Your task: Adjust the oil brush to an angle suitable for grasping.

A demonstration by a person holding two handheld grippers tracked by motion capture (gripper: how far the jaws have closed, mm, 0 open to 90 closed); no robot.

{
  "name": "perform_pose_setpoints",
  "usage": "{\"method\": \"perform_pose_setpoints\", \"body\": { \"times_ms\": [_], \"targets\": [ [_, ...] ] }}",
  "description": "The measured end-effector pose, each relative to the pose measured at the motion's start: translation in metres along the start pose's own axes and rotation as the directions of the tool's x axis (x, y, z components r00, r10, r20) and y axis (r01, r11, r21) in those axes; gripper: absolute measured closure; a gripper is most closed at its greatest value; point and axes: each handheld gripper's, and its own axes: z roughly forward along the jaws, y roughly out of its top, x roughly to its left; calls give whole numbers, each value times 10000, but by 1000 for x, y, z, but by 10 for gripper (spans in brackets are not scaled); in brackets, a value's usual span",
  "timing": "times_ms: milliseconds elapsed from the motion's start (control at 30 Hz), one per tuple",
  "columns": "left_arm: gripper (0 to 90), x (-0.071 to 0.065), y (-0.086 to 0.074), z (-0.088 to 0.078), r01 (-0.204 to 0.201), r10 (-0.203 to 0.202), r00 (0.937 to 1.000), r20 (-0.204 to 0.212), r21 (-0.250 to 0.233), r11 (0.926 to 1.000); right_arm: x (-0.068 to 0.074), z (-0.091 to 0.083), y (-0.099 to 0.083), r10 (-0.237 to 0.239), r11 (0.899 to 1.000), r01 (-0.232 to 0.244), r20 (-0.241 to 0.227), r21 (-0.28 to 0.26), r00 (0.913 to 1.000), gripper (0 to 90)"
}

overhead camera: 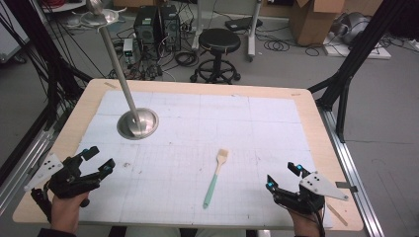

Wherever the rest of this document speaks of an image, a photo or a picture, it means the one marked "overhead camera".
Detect person's left hand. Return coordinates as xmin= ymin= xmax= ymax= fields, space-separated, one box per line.
xmin=50 ymin=191 xmax=91 ymax=235

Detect black metal frame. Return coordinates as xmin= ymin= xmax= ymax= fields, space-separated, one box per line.
xmin=307 ymin=0 xmax=411 ymax=143
xmin=0 ymin=0 xmax=95 ymax=186

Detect white stand leg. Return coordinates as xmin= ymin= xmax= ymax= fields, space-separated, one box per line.
xmin=192 ymin=0 xmax=205 ymax=51
xmin=247 ymin=0 xmax=264 ymax=63

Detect black computer tower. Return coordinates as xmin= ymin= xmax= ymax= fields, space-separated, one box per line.
xmin=159 ymin=4 xmax=182 ymax=52
xmin=133 ymin=5 xmax=160 ymax=51

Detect cardboard box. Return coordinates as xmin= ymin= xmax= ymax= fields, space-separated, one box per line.
xmin=289 ymin=0 xmax=348 ymax=47

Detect metal pole stand round base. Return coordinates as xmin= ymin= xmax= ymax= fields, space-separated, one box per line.
xmin=86 ymin=0 xmax=160 ymax=141

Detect aluminium rail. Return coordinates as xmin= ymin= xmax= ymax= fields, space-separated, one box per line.
xmin=316 ymin=108 xmax=385 ymax=237
xmin=0 ymin=127 xmax=56 ymax=216

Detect white grid mat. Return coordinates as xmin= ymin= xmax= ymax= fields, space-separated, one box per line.
xmin=78 ymin=89 xmax=334 ymax=230

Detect small grey power supply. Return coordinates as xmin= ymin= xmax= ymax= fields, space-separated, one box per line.
xmin=122 ymin=38 xmax=136 ymax=65

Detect white flat board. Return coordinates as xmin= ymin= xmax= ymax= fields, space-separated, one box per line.
xmin=321 ymin=32 xmax=393 ymax=61

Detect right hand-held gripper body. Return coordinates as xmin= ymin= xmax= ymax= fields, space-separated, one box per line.
xmin=273 ymin=171 xmax=350 ymax=215

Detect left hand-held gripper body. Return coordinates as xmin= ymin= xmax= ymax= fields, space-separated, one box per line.
xmin=23 ymin=152 xmax=102 ymax=222

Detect person's right hand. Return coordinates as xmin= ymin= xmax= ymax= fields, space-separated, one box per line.
xmin=288 ymin=206 xmax=327 ymax=237

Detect grey metal bracket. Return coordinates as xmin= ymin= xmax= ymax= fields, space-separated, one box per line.
xmin=335 ymin=181 xmax=359 ymax=194

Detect coiled black cable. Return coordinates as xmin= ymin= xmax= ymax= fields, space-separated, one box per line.
xmin=173 ymin=50 xmax=200 ymax=68
xmin=262 ymin=38 xmax=292 ymax=52

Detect flat black device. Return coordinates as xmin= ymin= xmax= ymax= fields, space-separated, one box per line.
xmin=224 ymin=16 xmax=264 ymax=33

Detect thin wooden stick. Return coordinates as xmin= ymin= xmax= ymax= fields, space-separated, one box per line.
xmin=325 ymin=202 xmax=349 ymax=227

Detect grey rounded machine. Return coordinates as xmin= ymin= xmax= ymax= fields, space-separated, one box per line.
xmin=331 ymin=12 xmax=373 ymax=46

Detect teal-handled wooden spatula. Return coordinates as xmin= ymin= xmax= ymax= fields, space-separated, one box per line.
xmin=202 ymin=148 xmax=230 ymax=210

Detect black round stool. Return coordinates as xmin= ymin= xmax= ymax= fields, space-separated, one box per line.
xmin=190 ymin=28 xmax=242 ymax=85

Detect round metal floor base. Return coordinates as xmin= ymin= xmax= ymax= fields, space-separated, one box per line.
xmin=79 ymin=8 xmax=121 ymax=29

